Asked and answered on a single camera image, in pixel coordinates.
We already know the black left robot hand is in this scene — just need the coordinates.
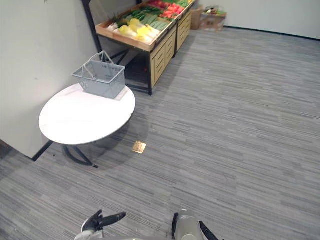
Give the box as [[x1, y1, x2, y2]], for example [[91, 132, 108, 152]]
[[81, 209, 127, 233]]

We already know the grey plastic shopping basket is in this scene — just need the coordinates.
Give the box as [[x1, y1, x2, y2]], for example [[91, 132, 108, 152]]
[[71, 50, 126, 100]]

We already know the green leafy vegetable bunch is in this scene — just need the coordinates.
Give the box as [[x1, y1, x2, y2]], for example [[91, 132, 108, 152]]
[[109, 12, 129, 29]]

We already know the brass floor outlet plate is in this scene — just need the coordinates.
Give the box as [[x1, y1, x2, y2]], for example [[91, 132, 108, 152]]
[[131, 140, 148, 154]]

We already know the round white table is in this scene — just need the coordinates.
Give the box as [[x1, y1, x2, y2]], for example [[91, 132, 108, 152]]
[[38, 83, 137, 169]]

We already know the yellow napa cabbage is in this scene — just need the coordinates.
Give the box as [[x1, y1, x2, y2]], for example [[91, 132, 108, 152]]
[[135, 25, 161, 42], [128, 18, 146, 30], [118, 24, 137, 38]]

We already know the pale green pea pod pile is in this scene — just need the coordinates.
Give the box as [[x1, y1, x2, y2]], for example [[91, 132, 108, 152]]
[[149, 19, 171, 32]]

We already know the dark green cucumber pile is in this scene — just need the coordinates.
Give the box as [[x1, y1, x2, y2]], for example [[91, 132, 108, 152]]
[[129, 6, 163, 23]]

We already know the red tomato pile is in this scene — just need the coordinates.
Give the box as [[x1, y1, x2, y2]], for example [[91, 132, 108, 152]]
[[159, 2, 187, 20]]

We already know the plain brown cardboard box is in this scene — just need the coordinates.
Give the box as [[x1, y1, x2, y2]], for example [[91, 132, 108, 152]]
[[190, 5, 205, 31]]

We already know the red pepper pile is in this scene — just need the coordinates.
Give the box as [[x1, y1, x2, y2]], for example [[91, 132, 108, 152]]
[[147, 0, 168, 9]]

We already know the printed cardboard box with produce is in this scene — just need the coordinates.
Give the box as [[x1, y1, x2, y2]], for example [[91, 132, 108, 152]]
[[199, 5, 228, 33]]

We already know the wooden produce stand black frame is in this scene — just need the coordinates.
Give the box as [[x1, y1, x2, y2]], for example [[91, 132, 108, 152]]
[[80, 0, 179, 97], [159, 0, 198, 59]]

